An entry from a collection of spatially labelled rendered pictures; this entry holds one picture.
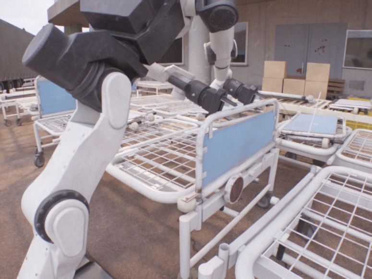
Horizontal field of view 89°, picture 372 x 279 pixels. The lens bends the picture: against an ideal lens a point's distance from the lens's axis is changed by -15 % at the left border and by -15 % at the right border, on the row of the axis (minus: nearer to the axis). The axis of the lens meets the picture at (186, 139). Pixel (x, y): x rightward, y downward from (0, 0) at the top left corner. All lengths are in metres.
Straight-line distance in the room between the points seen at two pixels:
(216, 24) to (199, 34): 5.11
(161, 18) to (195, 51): 5.16
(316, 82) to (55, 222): 4.26
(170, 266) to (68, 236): 0.71
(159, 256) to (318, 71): 3.92
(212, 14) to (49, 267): 0.81
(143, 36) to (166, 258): 1.04
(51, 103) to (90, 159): 1.93
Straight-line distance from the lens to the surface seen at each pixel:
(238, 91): 1.10
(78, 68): 0.55
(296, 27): 7.00
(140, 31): 0.61
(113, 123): 0.57
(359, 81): 6.69
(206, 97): 0.85
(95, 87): 0.57
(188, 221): 0.75
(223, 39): 0.81
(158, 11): 0.64
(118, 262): 1.26
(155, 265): 1.22
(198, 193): 0.75
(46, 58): 0.53
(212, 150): 0.77
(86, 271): 1.01
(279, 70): 4.46
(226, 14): 0.68
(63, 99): 2.53
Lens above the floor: 0.93
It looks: 18 degrees down
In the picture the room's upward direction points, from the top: straight up
